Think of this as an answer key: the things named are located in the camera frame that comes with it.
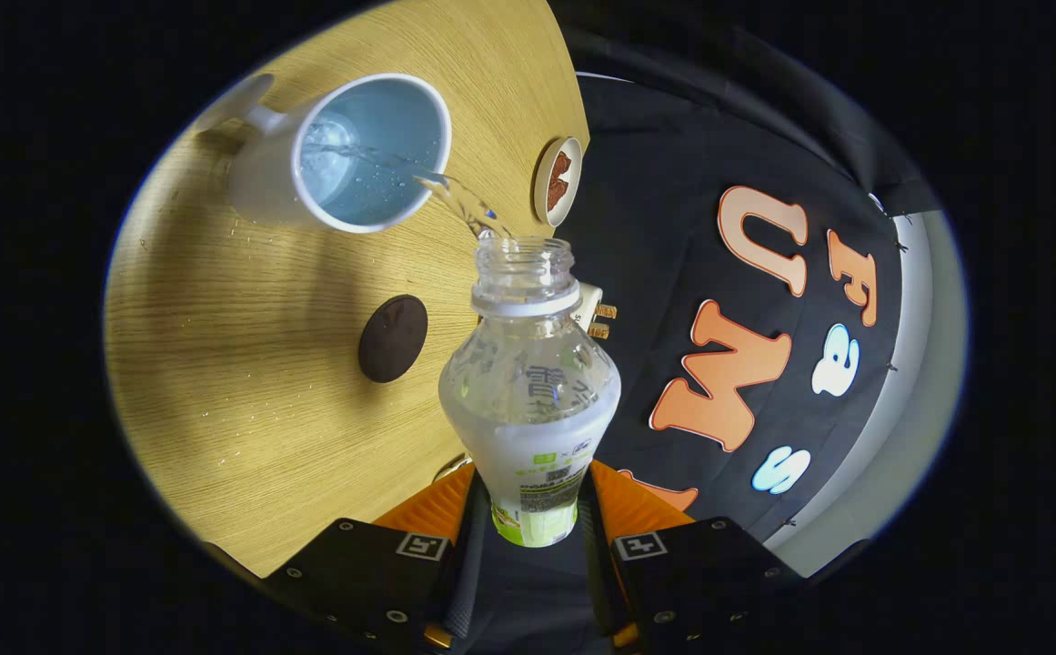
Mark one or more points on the toasted bread slice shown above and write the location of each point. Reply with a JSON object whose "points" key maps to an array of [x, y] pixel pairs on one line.
{"points": [[598, 330], [606, 311]]}

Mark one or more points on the wooden table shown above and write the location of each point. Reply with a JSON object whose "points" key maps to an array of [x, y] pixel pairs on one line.
{"points": [[246, 382]]}

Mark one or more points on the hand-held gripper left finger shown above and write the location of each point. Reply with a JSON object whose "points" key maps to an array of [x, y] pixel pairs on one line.
{"points": [[468, 582]]}

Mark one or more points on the white oval plate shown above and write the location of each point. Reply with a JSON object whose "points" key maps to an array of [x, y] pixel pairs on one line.
{"points": [[541, 186]]}

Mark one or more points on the cream toaster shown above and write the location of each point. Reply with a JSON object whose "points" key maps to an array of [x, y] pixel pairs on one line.
{"points": [[587, 305]]}

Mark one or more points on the brown meat piece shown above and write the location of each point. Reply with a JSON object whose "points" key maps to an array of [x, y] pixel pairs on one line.
{"points": [[565, 166], [556, 195]]}

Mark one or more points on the clear juice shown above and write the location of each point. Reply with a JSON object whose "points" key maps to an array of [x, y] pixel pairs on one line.
{"points": [[464, 202]]}

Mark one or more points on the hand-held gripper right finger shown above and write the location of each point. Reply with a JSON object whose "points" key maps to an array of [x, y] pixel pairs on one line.
{"points": [[602, 582]]}

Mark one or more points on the dark brown round coaster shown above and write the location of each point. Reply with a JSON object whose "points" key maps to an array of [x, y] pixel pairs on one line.
{"points": [[393, 338]]}

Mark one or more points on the clear plastic juice bottle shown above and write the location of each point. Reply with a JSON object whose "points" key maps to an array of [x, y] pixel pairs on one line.
{"points": [[532, 437]]}

